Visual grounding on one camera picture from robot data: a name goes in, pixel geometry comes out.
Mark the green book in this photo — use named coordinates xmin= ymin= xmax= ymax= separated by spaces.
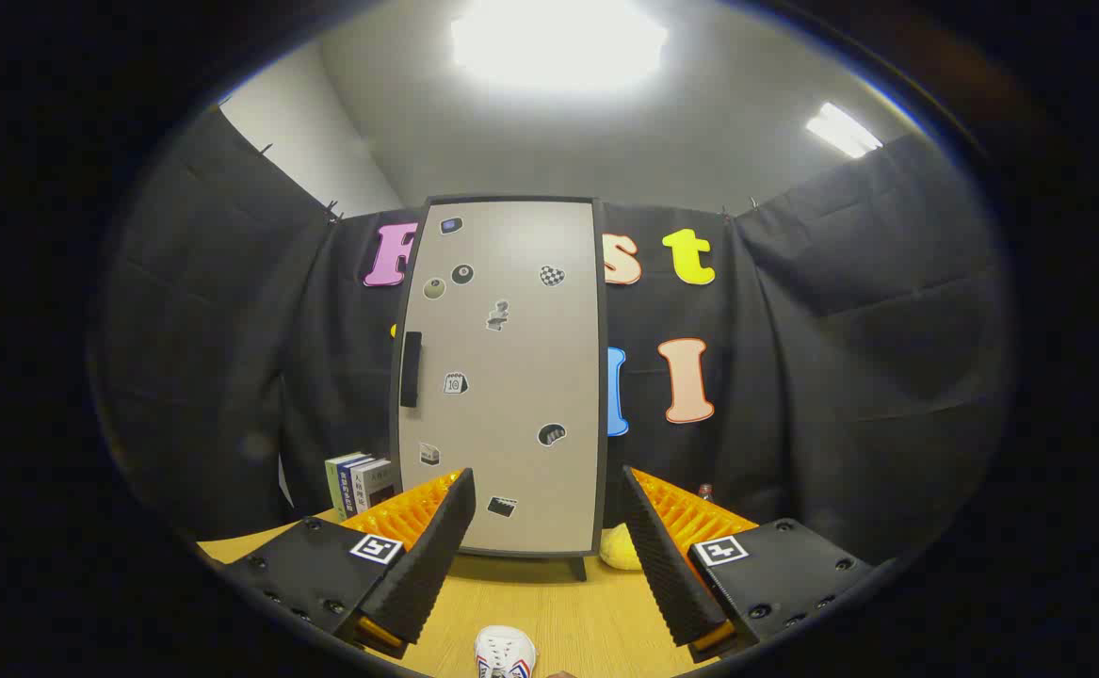
xmin=325 ymin=454 xmax=362 ymax=519

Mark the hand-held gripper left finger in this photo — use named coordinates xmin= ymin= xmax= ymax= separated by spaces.
xmin=219 ymin=468 xmax=477 ymax=660

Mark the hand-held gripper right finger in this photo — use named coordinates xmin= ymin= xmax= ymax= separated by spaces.
xmin=620 ymin=464 xmax=875 ymax=663

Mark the blue book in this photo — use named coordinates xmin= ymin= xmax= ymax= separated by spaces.
xmin=336 ymin=457 xmax=373 ymax=515

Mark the white canvas shoe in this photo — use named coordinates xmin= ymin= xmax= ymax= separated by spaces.
xmin=475 ymin=626 xmax=538 ymax=678

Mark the black backdrop cloth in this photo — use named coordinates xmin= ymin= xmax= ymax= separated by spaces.
xmin=92 ymin=104 xmax=1016 ymax=566

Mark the white book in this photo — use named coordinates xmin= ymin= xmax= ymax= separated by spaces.
xmin=351 ymin=459 xmax=396 ymax=514

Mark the large ceiling light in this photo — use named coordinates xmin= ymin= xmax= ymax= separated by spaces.
xmin=450 ymin=0 xmax=670 ymax=93

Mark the dark grey shoe cabinet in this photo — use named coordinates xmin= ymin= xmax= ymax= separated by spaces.
xmin=389 ymin=195 xmax=609 ymax=581

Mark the small ceiling light panel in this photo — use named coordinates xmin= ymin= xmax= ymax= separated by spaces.
xmin=805 ymin=102 xmax=884 ymax=159

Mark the yellow bun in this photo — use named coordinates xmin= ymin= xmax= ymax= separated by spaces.
xmin=599 ymin=524 xmax=644 ymax=572

